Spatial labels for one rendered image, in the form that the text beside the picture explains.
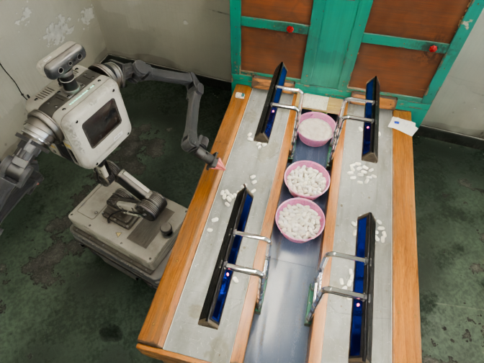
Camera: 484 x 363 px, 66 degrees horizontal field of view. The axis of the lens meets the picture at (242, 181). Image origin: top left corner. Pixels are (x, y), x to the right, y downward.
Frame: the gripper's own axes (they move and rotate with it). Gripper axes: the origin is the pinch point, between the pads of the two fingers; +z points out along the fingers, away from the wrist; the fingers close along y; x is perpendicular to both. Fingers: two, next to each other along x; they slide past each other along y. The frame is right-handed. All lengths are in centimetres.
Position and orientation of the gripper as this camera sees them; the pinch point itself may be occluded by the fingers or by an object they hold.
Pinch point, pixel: (224, 168)
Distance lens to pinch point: 208.4
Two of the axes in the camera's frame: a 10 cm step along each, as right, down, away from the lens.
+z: 7.5, 5.2, 4.0
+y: 2.3, -7.8, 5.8
